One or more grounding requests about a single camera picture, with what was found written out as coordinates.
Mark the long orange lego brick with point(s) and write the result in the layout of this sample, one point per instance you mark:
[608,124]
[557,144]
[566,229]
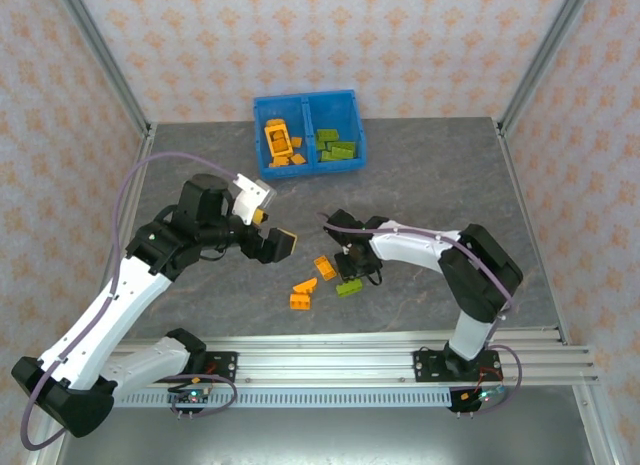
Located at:
[325,268]

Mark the blue plastic bin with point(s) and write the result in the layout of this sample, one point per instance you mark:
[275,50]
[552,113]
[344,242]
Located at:
[296,116]
[332,110]

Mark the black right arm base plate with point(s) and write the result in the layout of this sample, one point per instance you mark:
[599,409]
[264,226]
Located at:
[425,367]

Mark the medium orange lego brick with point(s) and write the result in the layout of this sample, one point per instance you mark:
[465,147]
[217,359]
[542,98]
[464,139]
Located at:
[300,302]

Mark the short aluminium frame rail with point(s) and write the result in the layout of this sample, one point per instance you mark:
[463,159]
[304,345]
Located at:
[597,425]

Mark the small orange lego brick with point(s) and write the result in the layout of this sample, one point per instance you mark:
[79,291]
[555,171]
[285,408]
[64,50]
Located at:
[281,144]
[298,159]
[280,162]

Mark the aluminium table side rail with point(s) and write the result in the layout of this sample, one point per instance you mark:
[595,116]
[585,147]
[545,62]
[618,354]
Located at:
[140,160]
[533,235]

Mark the curved orange lego brick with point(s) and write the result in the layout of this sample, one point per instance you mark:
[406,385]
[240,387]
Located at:
[306,286]

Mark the right controller circuit board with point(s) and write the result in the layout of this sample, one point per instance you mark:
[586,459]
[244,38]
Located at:
[482,397]

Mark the square orange brick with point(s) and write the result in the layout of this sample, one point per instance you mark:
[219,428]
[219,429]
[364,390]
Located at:
[297,142]

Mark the aluminium frame post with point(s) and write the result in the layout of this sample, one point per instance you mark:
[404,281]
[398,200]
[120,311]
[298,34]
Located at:
[99,50]
[548,50]

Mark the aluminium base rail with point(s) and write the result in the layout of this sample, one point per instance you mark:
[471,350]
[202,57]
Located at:
[325,355]

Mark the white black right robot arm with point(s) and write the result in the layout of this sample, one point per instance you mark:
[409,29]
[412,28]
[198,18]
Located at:
[410,252]

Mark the controller circuit board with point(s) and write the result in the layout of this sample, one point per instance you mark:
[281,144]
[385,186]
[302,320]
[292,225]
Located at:
[482,397]
[192,396]

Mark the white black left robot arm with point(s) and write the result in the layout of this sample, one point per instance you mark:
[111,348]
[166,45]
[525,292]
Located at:
[135,290]

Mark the round yellow flame-print brick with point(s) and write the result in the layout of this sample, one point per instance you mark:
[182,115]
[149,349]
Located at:
[274,122]

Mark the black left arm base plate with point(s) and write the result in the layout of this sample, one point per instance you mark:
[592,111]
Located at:
[222,365]

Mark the left controller circuit board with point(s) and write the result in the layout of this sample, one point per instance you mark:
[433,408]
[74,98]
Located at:
[192,396]

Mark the yellow lego window frame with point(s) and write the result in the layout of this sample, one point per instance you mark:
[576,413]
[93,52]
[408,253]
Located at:
[267,140]

